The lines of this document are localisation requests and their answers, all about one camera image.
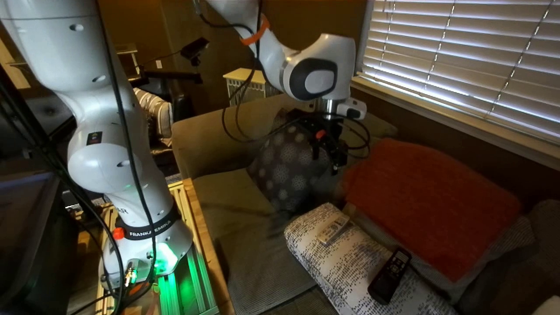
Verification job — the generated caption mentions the white radiator cover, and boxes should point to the white radiator cover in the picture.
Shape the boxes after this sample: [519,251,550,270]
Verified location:
[223,67,281,106]

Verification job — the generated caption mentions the grey remote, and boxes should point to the grey remote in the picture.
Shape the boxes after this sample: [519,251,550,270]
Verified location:
[317,214,351,246]

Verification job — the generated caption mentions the white black speckled pillow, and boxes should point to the white black speckled pillow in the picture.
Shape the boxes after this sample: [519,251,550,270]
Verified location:
[284,202,459,315]

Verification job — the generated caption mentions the grey checked cloth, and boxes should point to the grey checked cloth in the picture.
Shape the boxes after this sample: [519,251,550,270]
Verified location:
[216,209,317,315]

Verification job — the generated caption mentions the striped cushion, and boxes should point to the striped cushion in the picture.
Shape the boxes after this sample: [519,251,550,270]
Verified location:
[133,87,174,141]

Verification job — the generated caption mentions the black monitor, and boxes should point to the black monitor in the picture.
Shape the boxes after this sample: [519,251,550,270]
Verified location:
[0,171,80,315]

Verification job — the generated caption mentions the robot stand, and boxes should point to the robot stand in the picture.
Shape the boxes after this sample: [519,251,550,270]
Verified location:
[66,177,235,315]

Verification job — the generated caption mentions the dark chair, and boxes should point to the dark chair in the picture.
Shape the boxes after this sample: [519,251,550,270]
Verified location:
[139,70,203,124]

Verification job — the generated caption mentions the black remote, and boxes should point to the black remote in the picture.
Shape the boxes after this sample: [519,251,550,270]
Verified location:
[367,247,412,306]

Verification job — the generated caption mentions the camera on mount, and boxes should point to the camera on mount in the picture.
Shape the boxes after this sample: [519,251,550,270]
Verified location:
[180,37,211,67]

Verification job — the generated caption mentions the window blinds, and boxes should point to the window blinds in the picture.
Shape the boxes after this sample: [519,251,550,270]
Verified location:
[358,0,560,146]

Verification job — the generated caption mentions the beige sofa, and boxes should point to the beige sofa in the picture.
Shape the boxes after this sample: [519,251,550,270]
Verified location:
[171,93,560,315]

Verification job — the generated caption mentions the grey patterned cushion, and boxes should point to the grey patterned cushion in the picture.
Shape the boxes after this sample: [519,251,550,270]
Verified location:
[247,109,347,215]

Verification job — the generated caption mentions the orange brown fleece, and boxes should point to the orange brown fleece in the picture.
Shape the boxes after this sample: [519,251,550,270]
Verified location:
[343,139,524,283]

